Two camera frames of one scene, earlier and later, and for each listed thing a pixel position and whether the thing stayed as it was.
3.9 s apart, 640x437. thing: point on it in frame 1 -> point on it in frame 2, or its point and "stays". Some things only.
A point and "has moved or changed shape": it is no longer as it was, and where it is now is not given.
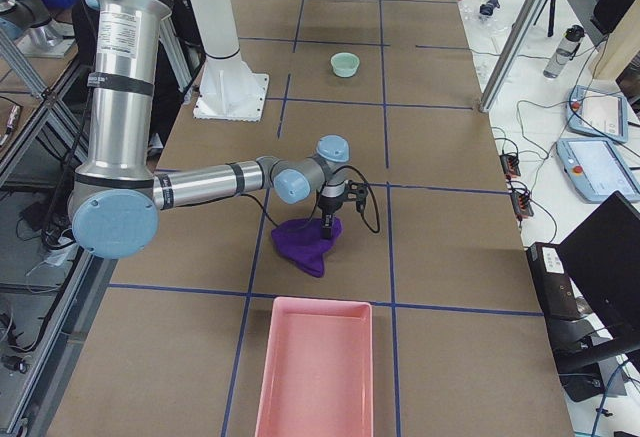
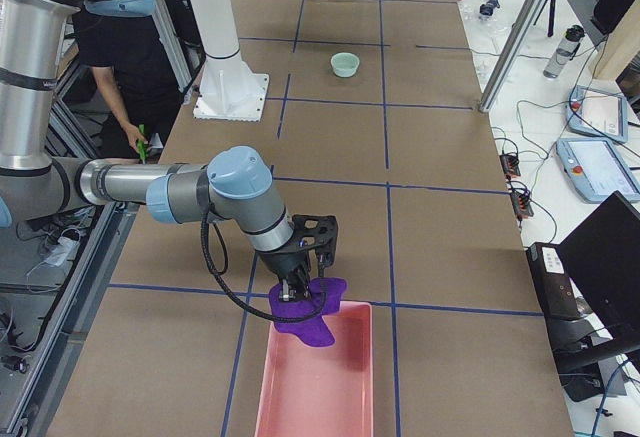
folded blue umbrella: (487, 8) stays
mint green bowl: (344, 64) stays
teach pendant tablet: (597, 113) stays
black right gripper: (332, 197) -> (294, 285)
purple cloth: (302, 242) has moved or changed shape
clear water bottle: (566, 49) stays
